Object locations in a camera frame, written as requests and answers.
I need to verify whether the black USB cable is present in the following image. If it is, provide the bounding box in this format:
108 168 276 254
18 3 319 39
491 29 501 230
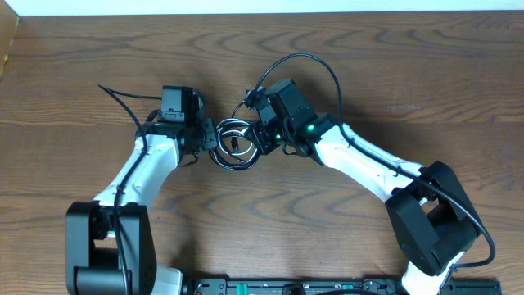
208 101 260 171

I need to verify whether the white USB cable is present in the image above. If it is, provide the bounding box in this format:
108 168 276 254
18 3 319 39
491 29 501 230
216 120 257 163

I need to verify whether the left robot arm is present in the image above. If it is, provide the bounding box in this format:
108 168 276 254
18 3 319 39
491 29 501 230
65 85 217 294

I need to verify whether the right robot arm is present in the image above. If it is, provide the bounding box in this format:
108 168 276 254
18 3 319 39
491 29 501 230
245 79 481 294

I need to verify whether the left camera black cable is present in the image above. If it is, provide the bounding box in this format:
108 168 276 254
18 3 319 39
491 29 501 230
97 84 163 295

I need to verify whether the camera black cable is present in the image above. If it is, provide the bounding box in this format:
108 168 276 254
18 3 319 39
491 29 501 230
253 52 497 295
97 84 163 295

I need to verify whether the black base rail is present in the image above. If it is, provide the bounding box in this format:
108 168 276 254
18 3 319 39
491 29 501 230
178 278 503 295

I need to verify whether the right camera black cable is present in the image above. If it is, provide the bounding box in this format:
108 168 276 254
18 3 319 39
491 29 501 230
253 52 497 295

